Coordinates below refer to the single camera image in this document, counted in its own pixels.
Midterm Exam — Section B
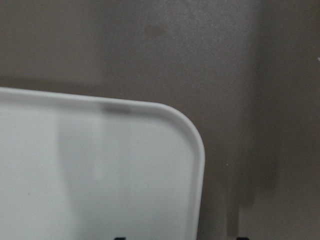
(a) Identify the cream rabbit print tray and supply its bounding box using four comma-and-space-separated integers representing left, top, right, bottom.
0, 87, 205, 240

